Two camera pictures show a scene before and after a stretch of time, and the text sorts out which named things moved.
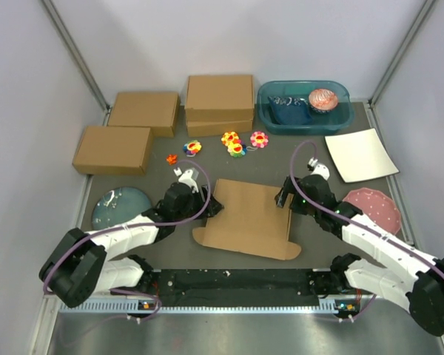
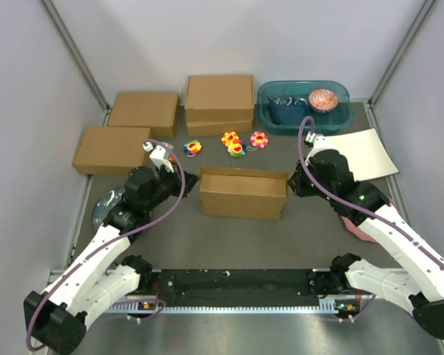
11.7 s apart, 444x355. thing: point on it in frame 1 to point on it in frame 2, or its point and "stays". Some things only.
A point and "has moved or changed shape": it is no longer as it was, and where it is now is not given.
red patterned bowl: [323, 100] stays
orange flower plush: [229, 137] stays
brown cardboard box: [250, 221] has moved or changed shape
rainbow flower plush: [237, 148] stays
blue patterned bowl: [289, 111] stays
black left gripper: [213, 208] to [177, 179]
